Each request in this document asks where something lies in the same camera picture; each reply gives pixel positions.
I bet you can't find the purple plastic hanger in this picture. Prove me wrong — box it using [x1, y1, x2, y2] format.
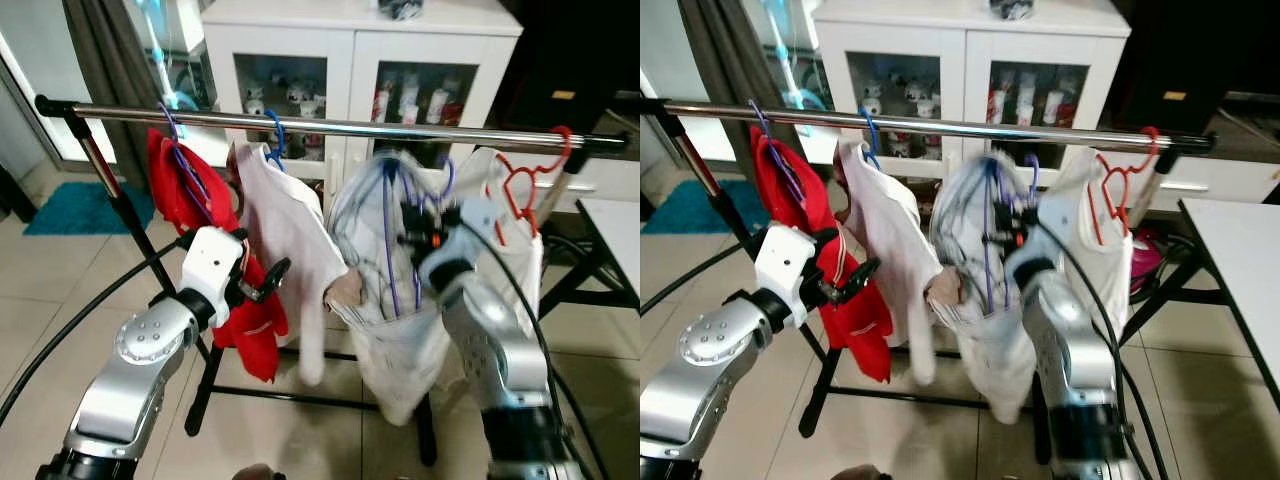
[748, 100, 806, 211]
[375, 155, 456, 316]
[158, 102, 213, 216]
[975, 155, 1043, 316]

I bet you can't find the thin white shirt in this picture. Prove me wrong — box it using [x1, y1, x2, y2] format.
[930, 150, 1046, 426]
[328, 150, 463, 426]

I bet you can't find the blue plastic hanger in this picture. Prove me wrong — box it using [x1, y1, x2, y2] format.
[862, 105, 886, 171]
[265, 108, 289, 171]

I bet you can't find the red plastic hanger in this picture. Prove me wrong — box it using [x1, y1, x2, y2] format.
[1085, 125, 1161, 246]
[495, 125, 576, 246]

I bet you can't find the white long sleeve shirt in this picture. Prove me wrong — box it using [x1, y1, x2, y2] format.
[835, 140, 946, 386]
[228, 142, 349, 386]

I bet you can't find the pinkish beige cloth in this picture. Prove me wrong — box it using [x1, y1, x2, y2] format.
[925, 268, 963, 309]
[325, 268, 366, 309]

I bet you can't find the red garment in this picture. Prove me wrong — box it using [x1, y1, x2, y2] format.
[750, 125, 896, 383]
[147, 128, 289, 383]

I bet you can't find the chrome and black clothes rack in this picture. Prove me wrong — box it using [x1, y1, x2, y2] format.
[35, 95, 641, 466]
[640, 95, 1231, 466]

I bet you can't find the magenta bag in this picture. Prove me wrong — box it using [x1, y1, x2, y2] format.
[1130, 228, 1166, 291]

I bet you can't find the teal rug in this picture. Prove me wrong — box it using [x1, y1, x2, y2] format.
[22, 180, 156, 238]
[640, 178, 756, 236]

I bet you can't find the white low drawer unit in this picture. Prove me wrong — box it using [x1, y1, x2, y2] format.
[1140, 150, 1280, 201]
[548, 150, 641, 201]

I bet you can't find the white glass door cabinet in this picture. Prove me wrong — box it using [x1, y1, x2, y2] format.
[812, 0, 1133, 216]
[200, 0, 523, 216]

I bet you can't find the white table with black edge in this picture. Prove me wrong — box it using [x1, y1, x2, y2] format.
[1178, 197, 1280, 421]
[578, 197, 641, 301]

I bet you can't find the light blue plastic stand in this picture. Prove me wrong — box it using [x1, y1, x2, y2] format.
[765, 0, 821, 111]
[140, 0, 206, 111]

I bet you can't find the dark grey curtain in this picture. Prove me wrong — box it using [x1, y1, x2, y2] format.
[60, 0, 166, 191]
[675, 0, 791, 191]

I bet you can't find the black cabinet with gold label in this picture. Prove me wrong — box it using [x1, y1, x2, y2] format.
[500, 0, 641, 131]
[1105, 0, 1280, 131]

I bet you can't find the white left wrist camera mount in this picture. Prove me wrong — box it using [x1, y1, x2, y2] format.
[752, 225, 816, 329]
[180, 227, 246, 326]

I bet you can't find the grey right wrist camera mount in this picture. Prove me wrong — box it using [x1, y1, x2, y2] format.
[1012, 200, 1066, 266]
[430, 197, 496, 266]

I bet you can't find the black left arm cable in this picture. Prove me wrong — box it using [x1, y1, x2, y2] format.
[0, 238, 191, 421]
[640, 240, 761, 351]

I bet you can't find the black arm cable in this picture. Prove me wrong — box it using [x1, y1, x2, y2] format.
[1040, 225, 1161, 480]
[455, 222, 611, 480]
[0, 238, 191, 421]
[640, 240, 761, 351]

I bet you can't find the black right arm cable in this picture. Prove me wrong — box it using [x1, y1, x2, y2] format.
[455, 222, 611, 480]
[1040, 225, 1161, 480]

